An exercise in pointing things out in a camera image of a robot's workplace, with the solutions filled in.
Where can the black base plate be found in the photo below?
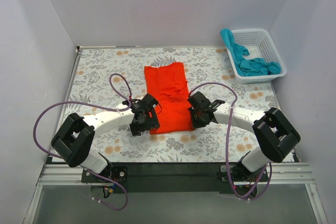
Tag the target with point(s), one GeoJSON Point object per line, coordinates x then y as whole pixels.
{"type": "Point", "coordinates": [172, 177]}

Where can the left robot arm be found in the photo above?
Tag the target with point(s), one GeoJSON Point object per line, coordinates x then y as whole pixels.
{"type": "Point", "coordinates": [74, 138]}

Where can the teal t-shirt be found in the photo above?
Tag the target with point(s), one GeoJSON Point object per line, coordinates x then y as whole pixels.
{"type": "Point", "coordinates": [247, 67]}

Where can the orange t-shirt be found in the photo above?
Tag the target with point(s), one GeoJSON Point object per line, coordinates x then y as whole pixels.
{"type": "Point", "coordinates": [168, 85]}

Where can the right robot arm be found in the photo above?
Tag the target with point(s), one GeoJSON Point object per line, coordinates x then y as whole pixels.
{"type": "Point", "coordinates": [275, 135]}

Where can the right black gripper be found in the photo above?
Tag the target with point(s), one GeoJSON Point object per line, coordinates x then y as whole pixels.
{"type": "Point", "coordinates": [197, 120]}

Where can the aluminium frame rail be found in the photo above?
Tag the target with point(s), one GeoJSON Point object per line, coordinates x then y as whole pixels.
{"type": "Point", "coordinates": [282, 173]}

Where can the white plastic basket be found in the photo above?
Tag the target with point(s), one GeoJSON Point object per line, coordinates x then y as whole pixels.
{"type": "Point", "coordinates": [260, 45]}

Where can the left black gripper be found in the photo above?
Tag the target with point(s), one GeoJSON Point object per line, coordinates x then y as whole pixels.
{"type": "Point", "coordinates": [145, 125]}

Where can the floral table mat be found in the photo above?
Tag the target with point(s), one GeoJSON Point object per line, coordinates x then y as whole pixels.
{"type": "Point", "coordinates": [102, 76]}

